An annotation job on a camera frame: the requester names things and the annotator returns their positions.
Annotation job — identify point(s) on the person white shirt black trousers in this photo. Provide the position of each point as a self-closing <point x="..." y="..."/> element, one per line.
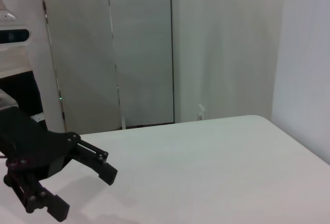
<point x="31" y="92"/>

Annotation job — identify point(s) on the white robot head with camera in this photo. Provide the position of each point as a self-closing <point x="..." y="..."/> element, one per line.
<point x="13" y="37"/>

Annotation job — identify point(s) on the grey door panel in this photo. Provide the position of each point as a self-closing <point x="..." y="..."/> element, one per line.
<point x="144" y="53"/>
<point x="82" y="53"/>

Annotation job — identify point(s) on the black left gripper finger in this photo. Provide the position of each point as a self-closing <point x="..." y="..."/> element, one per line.
<point x="108" y="173"/>

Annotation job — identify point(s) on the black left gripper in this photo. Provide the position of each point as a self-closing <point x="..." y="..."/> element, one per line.
<point x="28" y="144"/>

